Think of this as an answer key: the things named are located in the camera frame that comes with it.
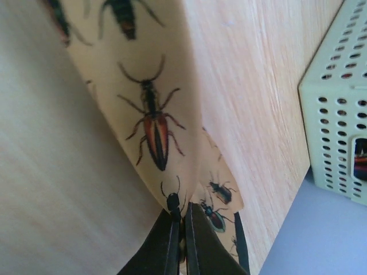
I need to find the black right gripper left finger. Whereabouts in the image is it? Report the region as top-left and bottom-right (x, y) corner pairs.
(119, 210), (180, 275)

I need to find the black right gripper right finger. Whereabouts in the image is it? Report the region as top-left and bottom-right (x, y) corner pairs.
(185, 202), (247, 275)

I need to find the yellow beetle print tie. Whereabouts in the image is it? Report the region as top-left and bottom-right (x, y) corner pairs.
(42, 1), (249, 274)

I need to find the red navy striped tie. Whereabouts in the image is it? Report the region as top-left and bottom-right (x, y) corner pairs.
(353, 138), (367, 182)

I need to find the green perforated plastic basket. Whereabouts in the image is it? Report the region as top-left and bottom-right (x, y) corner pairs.
(299, 1), (366, 205)

